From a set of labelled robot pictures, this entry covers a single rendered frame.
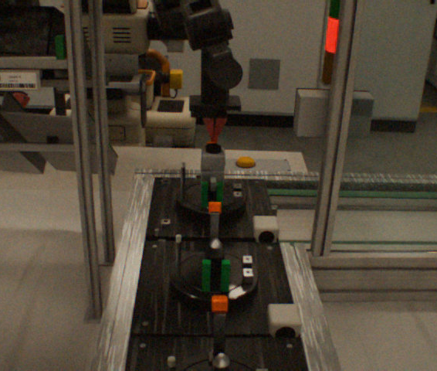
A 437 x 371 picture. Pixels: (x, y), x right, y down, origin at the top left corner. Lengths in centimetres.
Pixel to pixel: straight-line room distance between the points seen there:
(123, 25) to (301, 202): 78
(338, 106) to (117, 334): 47
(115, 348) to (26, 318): 27
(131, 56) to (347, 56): 94
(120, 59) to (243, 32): 239
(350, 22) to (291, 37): 322
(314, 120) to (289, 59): 319
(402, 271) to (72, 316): 59
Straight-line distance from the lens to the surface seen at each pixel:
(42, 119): 98
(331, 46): 88
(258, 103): 417
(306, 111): 90
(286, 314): 81
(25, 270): 115
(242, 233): 102
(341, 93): 87
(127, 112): 181
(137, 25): 169
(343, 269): 103
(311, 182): 126
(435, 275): 109
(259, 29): 403
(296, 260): 99
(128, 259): 98
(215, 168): 105
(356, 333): 101
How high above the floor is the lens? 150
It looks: 27 degrees down
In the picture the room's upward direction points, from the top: 2 degrees clockwise
